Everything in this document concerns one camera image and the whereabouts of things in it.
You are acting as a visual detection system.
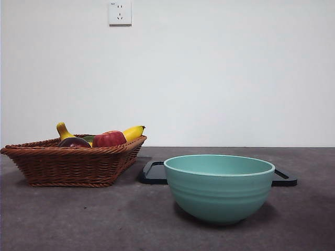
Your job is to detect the yellow banana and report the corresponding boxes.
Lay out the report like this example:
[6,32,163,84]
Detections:
[56,122,147,147]

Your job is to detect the black rectangular tray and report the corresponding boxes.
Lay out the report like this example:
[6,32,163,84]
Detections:
[138,160,298,187]

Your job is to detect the dark purple plum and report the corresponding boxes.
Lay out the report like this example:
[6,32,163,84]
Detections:
[57,136,92,148]

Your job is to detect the teal ribbed bowl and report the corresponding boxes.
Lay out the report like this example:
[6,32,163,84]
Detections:
[163,154,276,225]

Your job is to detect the red apple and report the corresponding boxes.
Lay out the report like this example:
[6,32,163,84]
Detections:
[92,130,127,147]

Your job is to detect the white wall socket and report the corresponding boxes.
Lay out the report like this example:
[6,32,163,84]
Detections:
[108,0,132,26]

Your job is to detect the brown wicker basket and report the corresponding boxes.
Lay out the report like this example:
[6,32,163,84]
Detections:
[0,134,148,188]

